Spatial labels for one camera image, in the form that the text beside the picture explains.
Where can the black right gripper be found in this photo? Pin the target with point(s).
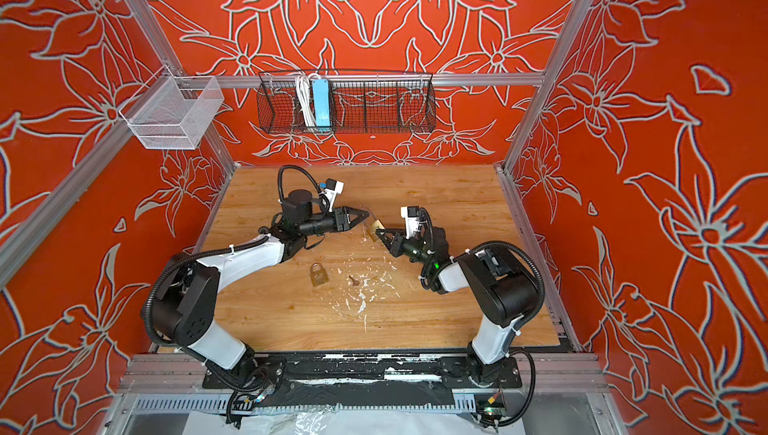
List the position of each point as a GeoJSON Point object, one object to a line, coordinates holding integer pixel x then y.
{"type": "Point", "coordinates": [393, 248]}

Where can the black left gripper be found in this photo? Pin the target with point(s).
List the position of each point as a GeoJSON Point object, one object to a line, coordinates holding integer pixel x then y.
{"type": "Point", "coordinates": [340, 218]}

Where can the large brass padlock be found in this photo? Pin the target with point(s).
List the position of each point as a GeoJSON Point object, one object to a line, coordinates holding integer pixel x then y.
{"type": "Point", "coordinates": [371, 225]}

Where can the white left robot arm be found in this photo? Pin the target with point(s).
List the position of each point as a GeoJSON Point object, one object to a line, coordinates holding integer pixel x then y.
{"type": "Point", "coordinates": [180, 307]}

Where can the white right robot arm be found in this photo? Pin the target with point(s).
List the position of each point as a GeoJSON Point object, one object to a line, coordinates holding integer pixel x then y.
{"type": "Point", "coordinates": [505, 282]}

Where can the small brass padlock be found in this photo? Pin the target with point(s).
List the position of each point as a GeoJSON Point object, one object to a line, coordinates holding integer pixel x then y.
{"type": "Point", "coordinates": [318, 275]}

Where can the light blue box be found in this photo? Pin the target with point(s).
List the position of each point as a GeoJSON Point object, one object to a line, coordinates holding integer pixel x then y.
{"type": "Point", "coordinates": [321, 98]}

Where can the white mesh basket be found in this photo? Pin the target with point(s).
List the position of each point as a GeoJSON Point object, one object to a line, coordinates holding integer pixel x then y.
{"type": "Point", "coordinates": [175, 112]}

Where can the aluminium horizontal rear bar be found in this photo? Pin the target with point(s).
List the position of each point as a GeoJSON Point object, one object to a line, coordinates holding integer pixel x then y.
{"type": "Point", "coordinates": [442, 79]}

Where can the aluminium left side bar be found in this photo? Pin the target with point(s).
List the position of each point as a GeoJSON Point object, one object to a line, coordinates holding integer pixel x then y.
{"type": "Point", "coordinates": [25, 240]}

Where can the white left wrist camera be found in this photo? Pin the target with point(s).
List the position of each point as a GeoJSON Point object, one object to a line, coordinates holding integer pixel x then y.
{"type": "Point", "coordinates": [331, 189]}

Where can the black wire basket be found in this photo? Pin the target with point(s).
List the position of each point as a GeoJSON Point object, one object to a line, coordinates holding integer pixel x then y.
{"type": "Point", "coordinates": [356, 107]}

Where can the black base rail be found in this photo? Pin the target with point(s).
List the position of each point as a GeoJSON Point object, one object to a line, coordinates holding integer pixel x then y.
{"type": "Point", "coordinates": [391, 379]}

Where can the aluminium frame post left rear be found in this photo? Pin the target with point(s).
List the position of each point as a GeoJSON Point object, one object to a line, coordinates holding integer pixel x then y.
{"type": "Point", "coordinates": [156, 37]}

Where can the aluminium frame post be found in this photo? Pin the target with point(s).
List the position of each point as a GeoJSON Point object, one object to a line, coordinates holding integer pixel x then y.
{"type": "Point", "coordinates": [573, 23]}
{"type": "Point", "coordinates": [156, 37]}

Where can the aluminium frame post right rear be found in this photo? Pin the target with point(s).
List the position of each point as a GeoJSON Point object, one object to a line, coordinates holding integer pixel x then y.
{"type": "Point", "coordinates": [573, 23]}

